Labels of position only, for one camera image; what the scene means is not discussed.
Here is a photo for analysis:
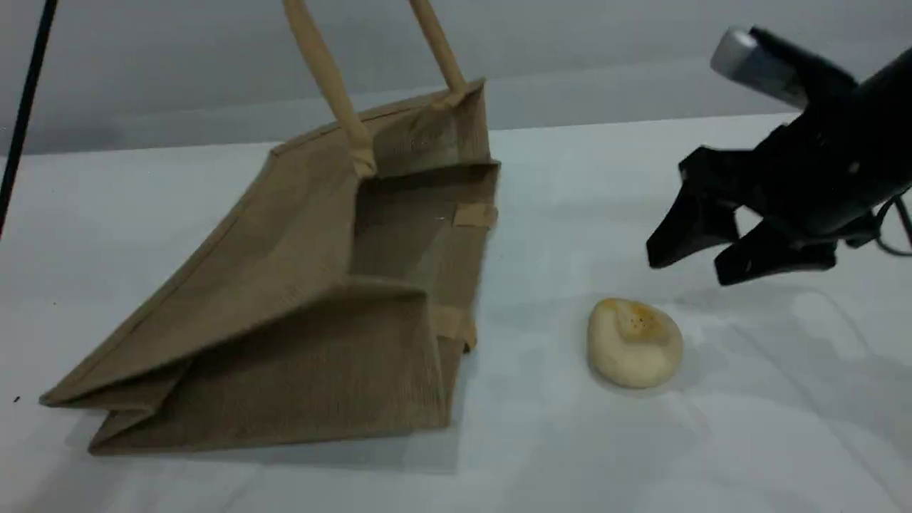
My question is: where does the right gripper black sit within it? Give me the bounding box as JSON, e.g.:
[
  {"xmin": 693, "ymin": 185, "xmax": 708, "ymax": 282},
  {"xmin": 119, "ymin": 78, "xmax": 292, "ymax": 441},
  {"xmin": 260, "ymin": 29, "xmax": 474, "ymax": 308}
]
[{"xmin": 645, "ymin": 84, "xmax": 907, "ymax": 287}]

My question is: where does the pale egg yolk pastry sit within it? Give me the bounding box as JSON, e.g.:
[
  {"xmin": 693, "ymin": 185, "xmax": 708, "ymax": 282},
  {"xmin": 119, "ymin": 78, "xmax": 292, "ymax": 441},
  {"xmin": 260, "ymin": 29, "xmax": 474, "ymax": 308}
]
[{"xmin": 586, "ymin": 298, "xmax": 685, "ymax": 390}]

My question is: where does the brown jute tote bag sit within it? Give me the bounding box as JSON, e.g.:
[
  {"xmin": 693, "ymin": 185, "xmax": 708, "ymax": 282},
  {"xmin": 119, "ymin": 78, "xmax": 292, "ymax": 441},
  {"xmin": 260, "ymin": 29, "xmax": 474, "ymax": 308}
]
[{"xmin": 39, "ymin": 0, "xmax": 501, "ymax": 457}]

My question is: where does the thin black slanted pole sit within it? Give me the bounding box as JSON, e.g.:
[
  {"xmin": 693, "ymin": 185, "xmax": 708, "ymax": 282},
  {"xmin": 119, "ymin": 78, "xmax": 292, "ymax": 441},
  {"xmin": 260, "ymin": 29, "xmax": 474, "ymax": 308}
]
[{"xmin": 0, "ymin": 0, "xmax": 59, "ymax": 239}]

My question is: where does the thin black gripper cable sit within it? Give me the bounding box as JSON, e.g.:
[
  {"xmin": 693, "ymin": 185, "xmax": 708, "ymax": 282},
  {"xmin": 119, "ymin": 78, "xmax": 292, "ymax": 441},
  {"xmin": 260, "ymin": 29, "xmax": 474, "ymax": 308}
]
[{"xmin": 875, "ymin": 194, "xmax": 912, "ymax": 257}]

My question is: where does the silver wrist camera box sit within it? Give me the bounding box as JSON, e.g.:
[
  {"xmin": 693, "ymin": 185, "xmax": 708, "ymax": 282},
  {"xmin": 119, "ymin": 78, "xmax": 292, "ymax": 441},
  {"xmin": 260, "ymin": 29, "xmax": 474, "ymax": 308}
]
[{"xmin": 710, "ymin": 27, "xmax": 856, "ymax": 109}]

